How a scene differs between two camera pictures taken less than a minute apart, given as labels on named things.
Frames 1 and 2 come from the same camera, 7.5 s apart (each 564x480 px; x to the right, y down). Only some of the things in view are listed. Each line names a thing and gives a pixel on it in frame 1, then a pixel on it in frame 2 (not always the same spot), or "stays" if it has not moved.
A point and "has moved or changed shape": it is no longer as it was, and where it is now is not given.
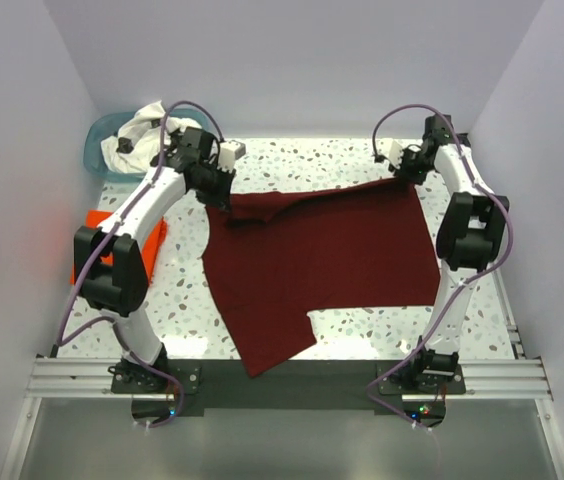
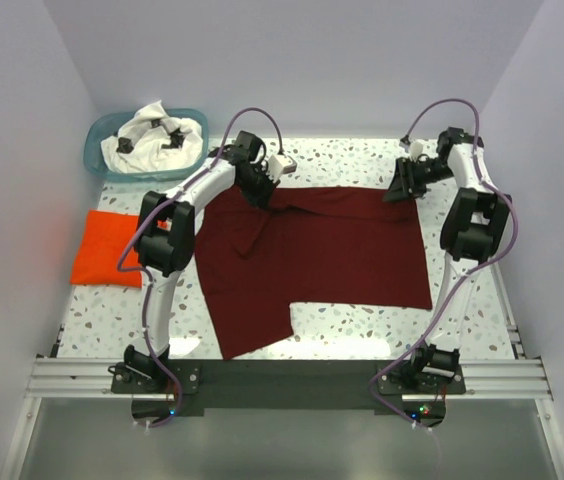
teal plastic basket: x=106 y=126 stays
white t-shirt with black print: x=140 y=138 stays
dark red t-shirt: x=272 y=260 has moved or changed shape
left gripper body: x=215 y=191 -> x=260 y=191
